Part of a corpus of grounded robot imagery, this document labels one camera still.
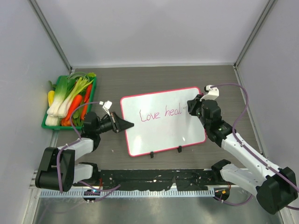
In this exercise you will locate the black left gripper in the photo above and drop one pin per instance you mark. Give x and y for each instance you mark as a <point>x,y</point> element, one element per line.
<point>118,124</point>

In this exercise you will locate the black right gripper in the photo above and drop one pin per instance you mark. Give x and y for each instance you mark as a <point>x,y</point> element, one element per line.
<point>193,104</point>

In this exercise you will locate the pink framed whiteboard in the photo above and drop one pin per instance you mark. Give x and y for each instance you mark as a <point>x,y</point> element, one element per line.
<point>160,121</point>

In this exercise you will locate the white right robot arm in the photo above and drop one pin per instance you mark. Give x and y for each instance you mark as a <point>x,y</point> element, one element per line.
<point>273,187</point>

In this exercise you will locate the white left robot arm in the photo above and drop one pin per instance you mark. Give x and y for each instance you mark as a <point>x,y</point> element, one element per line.
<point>57,169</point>

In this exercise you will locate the green leaf vegetable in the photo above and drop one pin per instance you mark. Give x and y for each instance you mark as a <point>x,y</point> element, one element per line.
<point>76,118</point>

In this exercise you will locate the red toy chili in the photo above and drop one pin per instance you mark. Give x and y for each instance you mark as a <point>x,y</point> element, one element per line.
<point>86,100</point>

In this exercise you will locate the orange toy carrot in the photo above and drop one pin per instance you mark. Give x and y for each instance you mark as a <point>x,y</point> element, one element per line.
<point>75,103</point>

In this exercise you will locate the green white leek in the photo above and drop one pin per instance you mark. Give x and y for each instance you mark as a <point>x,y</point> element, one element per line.
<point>80,85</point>

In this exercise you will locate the green white bok choy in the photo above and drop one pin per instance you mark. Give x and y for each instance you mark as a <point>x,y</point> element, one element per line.
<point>59,96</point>

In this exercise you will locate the green plastic tray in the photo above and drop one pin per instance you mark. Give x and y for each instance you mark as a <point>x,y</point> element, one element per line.
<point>54,122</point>

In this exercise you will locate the yellow toy pepper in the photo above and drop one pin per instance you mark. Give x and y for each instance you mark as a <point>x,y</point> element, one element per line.
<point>51,95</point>

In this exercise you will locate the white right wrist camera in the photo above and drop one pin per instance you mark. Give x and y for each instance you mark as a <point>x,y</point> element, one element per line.
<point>211,93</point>

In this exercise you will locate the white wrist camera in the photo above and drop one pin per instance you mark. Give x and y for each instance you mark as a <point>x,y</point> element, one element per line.
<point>106,106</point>
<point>211,93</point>

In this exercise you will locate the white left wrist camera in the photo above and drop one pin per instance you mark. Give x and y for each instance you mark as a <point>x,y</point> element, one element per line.
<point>106,106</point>

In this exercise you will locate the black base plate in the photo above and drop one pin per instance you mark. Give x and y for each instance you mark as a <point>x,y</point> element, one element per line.
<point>156,179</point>

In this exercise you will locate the white slotted cable duct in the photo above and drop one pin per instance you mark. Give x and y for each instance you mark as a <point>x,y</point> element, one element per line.
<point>84,192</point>

